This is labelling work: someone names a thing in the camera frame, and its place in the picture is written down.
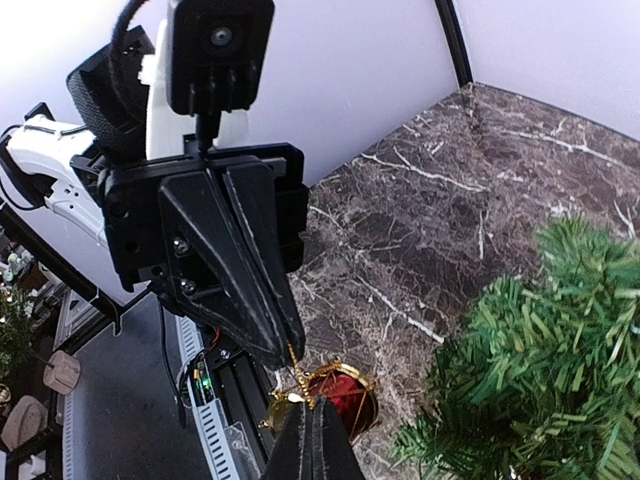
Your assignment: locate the red drum ornament gold trim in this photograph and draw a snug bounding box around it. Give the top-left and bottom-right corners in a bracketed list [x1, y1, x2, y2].
[258, 358, 380, 442]

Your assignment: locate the white perforated cable duct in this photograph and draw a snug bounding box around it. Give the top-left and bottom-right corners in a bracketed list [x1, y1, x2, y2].
[174, 316, 241, 479]

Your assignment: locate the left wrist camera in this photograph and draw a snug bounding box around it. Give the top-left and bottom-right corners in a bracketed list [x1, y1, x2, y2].
[166, 0, 275, 153]

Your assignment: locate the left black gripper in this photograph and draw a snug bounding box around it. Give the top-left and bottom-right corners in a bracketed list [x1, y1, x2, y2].
[67, 50, 309, 366]

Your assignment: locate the right black frame pole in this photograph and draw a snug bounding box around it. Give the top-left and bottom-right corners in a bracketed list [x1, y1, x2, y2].
[434, 0, 473, 87]

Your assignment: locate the small green christmas tree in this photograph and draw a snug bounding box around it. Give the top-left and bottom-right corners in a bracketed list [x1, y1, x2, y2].
[393, 217, 639, 479]

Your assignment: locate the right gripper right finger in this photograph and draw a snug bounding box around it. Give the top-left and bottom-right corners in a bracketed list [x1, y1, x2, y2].
[316, 400, 364, 480]

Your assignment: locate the background decorated christmas tree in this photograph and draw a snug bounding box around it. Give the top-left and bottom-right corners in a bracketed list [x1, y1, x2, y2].
[1, 250, 39, 380]

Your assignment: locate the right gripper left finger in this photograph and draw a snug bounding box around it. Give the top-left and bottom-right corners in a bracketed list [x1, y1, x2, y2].
[262, 403, 314, 480]

